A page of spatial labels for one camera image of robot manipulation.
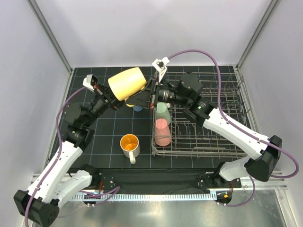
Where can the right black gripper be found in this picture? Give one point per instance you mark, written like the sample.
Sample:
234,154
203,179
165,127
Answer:
142,98

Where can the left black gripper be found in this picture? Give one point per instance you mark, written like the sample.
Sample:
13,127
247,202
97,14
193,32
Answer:
105,95

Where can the yellow ceramic mug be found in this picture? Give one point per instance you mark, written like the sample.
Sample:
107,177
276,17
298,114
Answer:
127,83

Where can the blue plastic cup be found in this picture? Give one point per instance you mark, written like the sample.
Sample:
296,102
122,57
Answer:
137,108

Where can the green plastic cup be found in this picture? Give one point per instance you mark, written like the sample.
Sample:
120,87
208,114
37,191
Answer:
162,112

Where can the pink plastic cup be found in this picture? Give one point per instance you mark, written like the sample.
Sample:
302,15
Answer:
162,134

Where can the orange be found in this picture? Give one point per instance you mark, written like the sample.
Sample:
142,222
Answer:
130,146

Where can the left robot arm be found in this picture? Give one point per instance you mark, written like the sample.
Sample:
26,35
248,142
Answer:
42,200

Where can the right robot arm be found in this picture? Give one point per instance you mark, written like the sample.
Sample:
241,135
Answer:
262,152

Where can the black grid mat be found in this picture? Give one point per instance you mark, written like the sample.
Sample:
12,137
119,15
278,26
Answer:
104,150

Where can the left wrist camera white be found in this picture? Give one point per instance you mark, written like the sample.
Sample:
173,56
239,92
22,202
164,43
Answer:
90,81

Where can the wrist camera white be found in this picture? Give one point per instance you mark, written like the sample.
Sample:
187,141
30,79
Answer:
161,67
90,81

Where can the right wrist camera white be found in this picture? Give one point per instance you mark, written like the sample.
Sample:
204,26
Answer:
161,67

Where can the grey wire dish rack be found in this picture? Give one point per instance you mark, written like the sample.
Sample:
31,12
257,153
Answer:
189,136

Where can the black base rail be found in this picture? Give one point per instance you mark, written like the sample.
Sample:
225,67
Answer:
160,181

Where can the left aluminium frame post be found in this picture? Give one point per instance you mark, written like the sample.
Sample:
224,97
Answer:
49,33

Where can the aluminium frame post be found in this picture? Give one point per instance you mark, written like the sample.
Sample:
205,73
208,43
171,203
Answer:
273,4
49,33

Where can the white slotted cable duct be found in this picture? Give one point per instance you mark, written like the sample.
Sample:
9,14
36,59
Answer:
145,197

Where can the right aluminium frame post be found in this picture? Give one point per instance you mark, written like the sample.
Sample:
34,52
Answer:
273,4

